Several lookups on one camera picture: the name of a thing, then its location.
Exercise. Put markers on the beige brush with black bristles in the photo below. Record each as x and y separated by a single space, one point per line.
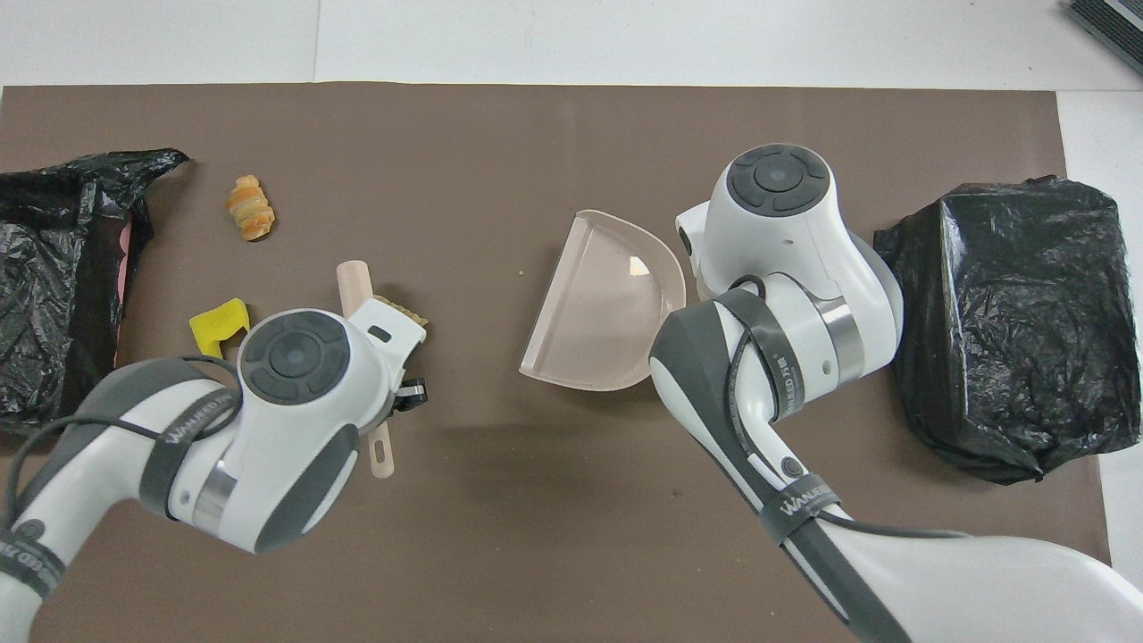
354 281

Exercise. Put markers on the beige plastic dustpan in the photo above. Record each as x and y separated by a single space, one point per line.
598 304

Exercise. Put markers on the yellow notched sponge piece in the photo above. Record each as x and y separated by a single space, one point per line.
214 329

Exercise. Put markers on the orange striped croissant bread piece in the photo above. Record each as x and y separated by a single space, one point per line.
250 210

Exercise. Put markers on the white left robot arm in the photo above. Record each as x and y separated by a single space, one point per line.
286 446

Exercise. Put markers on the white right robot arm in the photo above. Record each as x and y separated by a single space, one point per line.
786 232

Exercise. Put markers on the pink plastic bin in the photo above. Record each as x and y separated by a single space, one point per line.
123 268

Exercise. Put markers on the black plastic trash bag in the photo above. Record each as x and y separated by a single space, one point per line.
1009 330
45 295

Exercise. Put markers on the brown table mat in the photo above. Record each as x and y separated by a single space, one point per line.
536 134

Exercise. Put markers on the dark grey ribbed panel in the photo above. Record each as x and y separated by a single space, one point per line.
1116 22

